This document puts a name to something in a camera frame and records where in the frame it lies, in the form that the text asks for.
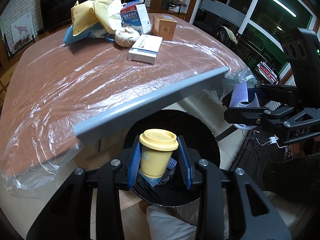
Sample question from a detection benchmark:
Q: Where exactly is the brown cardboard box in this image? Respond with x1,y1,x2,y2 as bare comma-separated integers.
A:
151,14,177,41

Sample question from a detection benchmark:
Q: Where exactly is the yellow padded envelope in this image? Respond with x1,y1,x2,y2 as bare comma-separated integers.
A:
71,0,123,36

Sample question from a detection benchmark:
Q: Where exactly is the giraffe picture frame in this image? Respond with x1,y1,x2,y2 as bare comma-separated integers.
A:
9,11,35,54

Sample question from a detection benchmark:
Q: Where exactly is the white charger with cable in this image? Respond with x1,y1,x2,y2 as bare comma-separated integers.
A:
255,135,286,148

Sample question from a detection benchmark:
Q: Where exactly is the black round trash bin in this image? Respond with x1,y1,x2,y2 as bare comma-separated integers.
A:
118,109,221,208

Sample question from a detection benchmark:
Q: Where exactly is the blue white medicine carton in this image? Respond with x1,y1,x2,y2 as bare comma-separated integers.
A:
120,0,151,34

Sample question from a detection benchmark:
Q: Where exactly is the purple plastic basket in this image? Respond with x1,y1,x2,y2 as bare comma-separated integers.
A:
228,81,261,131

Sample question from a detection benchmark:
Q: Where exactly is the yellow lidded cup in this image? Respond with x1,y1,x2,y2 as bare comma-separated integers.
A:
139,129,178,179

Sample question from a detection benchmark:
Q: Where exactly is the blue plastic bag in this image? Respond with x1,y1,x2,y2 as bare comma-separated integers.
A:
63,22,115,46

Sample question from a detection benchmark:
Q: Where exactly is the white flat medicine box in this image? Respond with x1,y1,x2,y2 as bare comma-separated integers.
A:
128,34,163,64

